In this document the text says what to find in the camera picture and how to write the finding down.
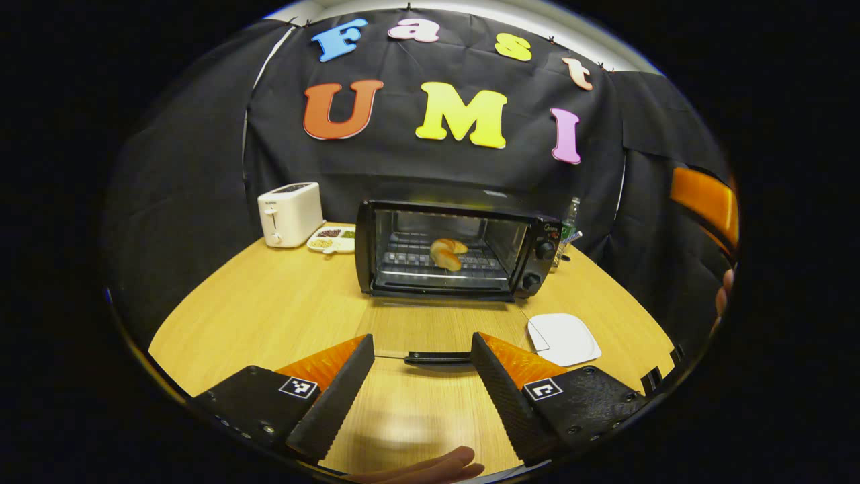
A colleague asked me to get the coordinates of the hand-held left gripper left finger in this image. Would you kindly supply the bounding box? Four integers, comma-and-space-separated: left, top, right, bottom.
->
190, 334, 376, 463

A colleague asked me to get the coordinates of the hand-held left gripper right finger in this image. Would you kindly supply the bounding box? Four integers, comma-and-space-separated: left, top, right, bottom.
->
470, 332, 649, 467

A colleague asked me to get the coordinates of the black electric oven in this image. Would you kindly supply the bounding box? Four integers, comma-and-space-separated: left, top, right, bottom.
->
355, 199, 564, 367

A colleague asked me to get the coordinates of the golden croissant bread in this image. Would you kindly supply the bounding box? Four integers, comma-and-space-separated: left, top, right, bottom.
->
430, 238, 469, 272

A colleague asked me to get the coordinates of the white square plate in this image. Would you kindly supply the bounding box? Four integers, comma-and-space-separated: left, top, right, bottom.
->
527, 313, 603, 368

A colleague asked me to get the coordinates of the clear plastic water bottle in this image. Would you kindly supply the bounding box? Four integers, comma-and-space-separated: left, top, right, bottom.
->
561, 196, 581, 246

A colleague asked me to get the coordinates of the white divided snack dish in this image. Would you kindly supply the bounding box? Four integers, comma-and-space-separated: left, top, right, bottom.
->
307, 227, 357, 255

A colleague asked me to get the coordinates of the white toaster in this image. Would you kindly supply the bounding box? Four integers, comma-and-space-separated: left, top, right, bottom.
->
257, 182, 325, 249

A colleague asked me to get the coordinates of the black backdrop cloth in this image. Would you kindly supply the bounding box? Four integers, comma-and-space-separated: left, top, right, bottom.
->
101, 8, 740, 350

